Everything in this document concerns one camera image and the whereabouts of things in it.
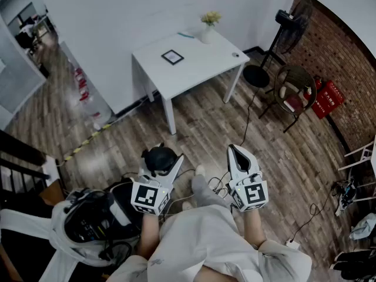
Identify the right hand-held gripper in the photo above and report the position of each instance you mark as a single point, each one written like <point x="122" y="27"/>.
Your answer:
<point x="252" y="194"/>

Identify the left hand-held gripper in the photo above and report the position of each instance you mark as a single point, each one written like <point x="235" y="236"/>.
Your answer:
<point x="147" y="197"/>

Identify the black round object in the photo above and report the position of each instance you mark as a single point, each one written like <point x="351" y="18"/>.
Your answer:
<point x="160" y="160"/>

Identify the person's left forearm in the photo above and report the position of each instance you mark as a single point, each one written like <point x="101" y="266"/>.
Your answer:
<point x="149" y="234"/>

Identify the person's right forearm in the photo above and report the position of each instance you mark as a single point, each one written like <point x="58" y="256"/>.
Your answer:
<point x="253" y="228"/>

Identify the person's white shoe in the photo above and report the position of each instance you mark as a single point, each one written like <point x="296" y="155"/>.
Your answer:
<point x="200" y="170"/>

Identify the person's grey trousers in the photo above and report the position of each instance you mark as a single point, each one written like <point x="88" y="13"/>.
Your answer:
<point x="205" y="192"/>

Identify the dark red book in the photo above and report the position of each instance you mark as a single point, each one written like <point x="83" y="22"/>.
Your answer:
<point x="293" y="103"/>

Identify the yellow black hazard tape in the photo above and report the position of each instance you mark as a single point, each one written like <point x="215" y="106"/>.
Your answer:
<point x="85" y="142"/>

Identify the small white cushion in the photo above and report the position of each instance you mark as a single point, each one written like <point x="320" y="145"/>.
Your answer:
<point x="282" y="91"/>

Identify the black backpack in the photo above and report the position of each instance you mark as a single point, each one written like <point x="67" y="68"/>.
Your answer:
<point x="88" y="216"/>

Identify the person's white shirt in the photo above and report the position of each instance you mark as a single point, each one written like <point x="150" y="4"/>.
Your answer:
<point x="205" y="245"/>

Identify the black standing fan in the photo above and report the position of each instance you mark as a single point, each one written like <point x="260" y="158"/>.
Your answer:
<point x="256" y="75"/>

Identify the white power adapter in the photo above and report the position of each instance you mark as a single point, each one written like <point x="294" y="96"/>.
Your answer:
<point x="293" y="244"/>

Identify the white column with red print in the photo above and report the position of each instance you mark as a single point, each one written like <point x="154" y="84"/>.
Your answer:
<point x="88" y="98"/>

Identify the white table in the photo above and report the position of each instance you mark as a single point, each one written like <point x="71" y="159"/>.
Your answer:
<point x="199" y="69"/>

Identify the brown wicker chair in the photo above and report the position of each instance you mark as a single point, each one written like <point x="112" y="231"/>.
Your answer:
<point x="308" y="81"/>

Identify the red fire extinguisher box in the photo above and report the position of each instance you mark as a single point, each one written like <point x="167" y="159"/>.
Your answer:
<point x="327" y="100"/>

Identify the black blue gear bundle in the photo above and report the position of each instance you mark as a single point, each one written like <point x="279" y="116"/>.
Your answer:
<point x="346" y="192"/>

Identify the red fire extinguisher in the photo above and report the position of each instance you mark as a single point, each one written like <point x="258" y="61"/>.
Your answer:
<point x="318" y="84"/>

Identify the white rack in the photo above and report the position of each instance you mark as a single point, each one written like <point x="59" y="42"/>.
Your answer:
<point x="362" y="154"/>

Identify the white vase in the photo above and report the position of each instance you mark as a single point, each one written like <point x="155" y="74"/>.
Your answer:
<point x="206" y="35"/>

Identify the light blue cloth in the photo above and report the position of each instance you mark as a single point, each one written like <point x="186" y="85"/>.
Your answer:
<point x="364" y="226"/>

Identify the teal strip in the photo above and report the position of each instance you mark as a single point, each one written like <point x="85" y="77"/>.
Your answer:
<point x="185" y="35"/>

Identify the white chair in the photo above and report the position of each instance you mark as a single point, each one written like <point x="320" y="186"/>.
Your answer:
<point x="26" y="217"/>

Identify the black stair railing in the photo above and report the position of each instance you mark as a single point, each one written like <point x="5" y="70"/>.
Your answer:
<point x="17" y="148"/>

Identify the yellow flower bouquet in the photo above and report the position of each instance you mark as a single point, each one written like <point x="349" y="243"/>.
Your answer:
<point x="211" y="18"/>

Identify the glass door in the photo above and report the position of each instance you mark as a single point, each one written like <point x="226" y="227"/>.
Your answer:
<point x="17" y="84"/>

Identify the black picture frame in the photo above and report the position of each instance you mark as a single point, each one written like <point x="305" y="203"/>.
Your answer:
<point x="172" y="57"/>

